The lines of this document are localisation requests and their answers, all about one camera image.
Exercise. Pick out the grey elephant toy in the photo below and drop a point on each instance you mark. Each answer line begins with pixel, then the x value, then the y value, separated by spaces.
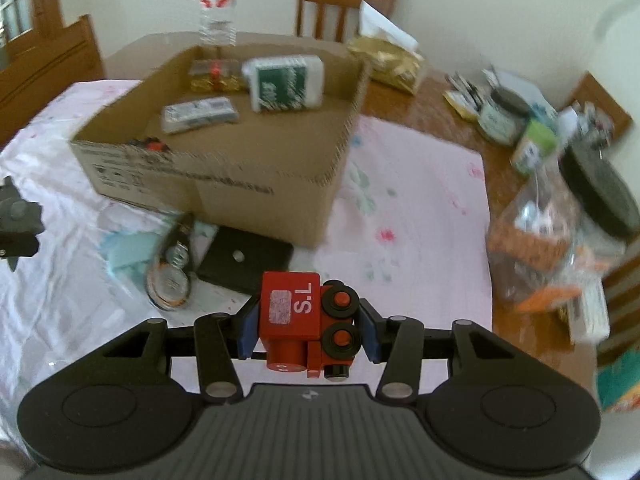
pixel 17 207

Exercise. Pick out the yellow sticky note pad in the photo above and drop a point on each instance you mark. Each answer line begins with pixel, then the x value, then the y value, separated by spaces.
pixel 457 107

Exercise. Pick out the black toy train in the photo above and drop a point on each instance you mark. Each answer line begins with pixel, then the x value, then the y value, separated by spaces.
pixel 150 145

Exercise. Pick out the pink floral tablecloth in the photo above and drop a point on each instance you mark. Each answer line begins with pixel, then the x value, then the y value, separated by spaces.
pixel 415 220

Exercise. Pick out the clear jar of pens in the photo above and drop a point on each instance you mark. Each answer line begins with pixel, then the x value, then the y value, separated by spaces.
pixel 592 122

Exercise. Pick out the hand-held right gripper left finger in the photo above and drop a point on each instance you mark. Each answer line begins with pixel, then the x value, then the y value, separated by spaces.
pixel 248 331

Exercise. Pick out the large clear jar black lid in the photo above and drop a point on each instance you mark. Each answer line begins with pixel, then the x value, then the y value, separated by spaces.
pixel 550 240

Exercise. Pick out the pile of white papers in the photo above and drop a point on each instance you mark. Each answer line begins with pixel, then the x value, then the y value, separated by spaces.
pixel 515 85

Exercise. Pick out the small clear packet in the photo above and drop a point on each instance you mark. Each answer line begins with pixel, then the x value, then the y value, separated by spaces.
pixel 200 114

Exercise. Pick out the clear water bottle red label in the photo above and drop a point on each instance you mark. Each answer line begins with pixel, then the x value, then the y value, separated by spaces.
pixel 217 15

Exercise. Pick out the white bottle green label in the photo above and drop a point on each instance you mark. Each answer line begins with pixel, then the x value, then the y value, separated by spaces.
pixel 282 82

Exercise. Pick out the red toy train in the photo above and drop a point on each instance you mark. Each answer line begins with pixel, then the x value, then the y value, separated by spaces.
pixel 290 310

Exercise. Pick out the small bottle green lid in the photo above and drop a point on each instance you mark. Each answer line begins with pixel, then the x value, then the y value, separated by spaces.
pixel 532 147

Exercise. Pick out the glass jar dark lid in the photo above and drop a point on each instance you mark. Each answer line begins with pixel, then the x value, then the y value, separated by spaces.
pixel 500 117

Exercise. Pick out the small white box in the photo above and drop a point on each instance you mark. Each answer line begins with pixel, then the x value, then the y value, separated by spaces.
pixel 590 315

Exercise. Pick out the teal cardboard box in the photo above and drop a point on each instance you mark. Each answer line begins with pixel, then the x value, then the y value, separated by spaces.
pixel 620 385

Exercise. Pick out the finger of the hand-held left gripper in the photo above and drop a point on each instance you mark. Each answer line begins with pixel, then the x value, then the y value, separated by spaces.
pixel 17 247

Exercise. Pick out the black digital timer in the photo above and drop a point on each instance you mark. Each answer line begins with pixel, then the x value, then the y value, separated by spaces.
pixel 245 260

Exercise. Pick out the clear capsule bottle silver cap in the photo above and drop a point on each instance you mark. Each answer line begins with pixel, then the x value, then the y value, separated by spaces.
pixel 215 76

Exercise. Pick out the correction tape dispenser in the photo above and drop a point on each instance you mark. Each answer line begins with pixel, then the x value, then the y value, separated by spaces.
pixel 172 270

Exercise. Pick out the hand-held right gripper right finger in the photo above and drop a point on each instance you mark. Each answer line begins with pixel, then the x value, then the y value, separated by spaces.
pixel 370 332

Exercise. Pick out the bundle of pens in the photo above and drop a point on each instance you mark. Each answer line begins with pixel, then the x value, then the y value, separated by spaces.
pixel 470 90

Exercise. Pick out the gold tissue pack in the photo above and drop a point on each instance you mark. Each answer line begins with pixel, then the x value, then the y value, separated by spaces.
pixel 390 60

